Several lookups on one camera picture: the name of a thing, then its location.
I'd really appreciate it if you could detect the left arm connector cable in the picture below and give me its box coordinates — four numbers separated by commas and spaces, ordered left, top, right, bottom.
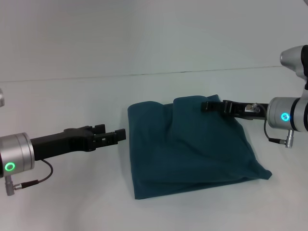
5, 158, 53, 196

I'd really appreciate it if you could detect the right arm connector cable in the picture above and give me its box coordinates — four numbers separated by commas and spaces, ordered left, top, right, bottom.
263, 119, 297, 149

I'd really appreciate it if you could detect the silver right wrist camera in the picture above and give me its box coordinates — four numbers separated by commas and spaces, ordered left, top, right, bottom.
280, 44, 308, 97

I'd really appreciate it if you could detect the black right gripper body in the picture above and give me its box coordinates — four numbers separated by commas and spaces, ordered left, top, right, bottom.
223, 100, 269, 121

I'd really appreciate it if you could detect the teal FREE print t-shirt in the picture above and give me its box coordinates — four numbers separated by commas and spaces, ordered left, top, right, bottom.
127, 94, 272, 200

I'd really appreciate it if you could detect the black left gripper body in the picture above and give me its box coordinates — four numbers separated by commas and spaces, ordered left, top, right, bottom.
30, 126, 97, 161

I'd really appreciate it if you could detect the arm connector cable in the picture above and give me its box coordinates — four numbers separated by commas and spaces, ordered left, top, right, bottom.
5, 158, 53, 196
263, 119, 297, 149

